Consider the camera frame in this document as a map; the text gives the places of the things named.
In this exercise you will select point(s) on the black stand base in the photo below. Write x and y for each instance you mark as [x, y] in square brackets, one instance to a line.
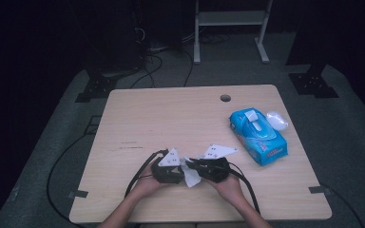
[96, 88]
[313, 85]

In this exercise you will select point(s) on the person's left hand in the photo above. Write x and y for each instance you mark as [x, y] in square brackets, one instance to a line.
[147, 185]

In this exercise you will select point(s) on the black tape strip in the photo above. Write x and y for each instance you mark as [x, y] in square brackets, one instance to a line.
[319, 189]
[77, 193]

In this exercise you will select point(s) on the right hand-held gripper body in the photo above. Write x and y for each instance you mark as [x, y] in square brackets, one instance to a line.
[215, 169]

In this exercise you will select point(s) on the blue wet wipes pack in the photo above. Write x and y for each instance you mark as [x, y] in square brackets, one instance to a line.
[266, 148]

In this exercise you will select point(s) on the white metal stand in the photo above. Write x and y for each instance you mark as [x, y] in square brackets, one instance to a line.
[231, 18]

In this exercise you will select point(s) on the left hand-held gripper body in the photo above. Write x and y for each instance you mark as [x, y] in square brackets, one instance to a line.
[168, 174]

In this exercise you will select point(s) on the white wet wipe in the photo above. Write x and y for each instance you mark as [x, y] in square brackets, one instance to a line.
[191, 179]

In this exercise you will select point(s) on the person's right hand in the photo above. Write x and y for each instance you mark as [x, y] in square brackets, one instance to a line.
[229, 190]

